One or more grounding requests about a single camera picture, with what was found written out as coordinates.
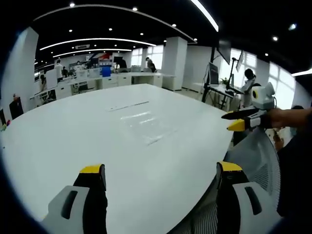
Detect person's dark clothing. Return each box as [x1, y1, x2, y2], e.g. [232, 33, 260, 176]
[276, 126, 312, 220]

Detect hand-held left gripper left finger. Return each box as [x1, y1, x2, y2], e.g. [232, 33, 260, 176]
[40, 163, 108, 234]

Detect white mesh office chair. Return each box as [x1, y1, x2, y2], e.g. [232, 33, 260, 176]
[187, 128, 281, 234]

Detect person's right hand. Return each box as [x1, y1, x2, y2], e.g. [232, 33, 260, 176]
[266, 108, 294, 129]

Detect transparent resealable bag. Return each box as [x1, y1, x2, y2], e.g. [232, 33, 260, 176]
[106, 100, 180, 147]

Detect small colourful items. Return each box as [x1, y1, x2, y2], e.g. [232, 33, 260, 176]
[0, 118, 12, 132]

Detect row of white desks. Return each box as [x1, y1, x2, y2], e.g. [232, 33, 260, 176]
[29, 71, 176, 101]

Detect desk computer monitor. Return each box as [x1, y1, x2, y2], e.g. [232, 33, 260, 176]
[208, 61, 220, 86]

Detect black standing desk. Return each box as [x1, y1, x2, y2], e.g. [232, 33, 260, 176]
[206, 85, 245, 111]

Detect long linear ceiling light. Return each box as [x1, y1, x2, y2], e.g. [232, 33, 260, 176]
[190, 0, 219, 33]

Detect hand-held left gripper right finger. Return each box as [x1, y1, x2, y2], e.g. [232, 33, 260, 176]
[215, 160, 284, 234]

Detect black office chair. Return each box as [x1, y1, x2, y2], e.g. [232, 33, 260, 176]
[9, 97, 24, 120]

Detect black hanging screen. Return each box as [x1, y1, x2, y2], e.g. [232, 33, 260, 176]
[217, 39, 232, 65]

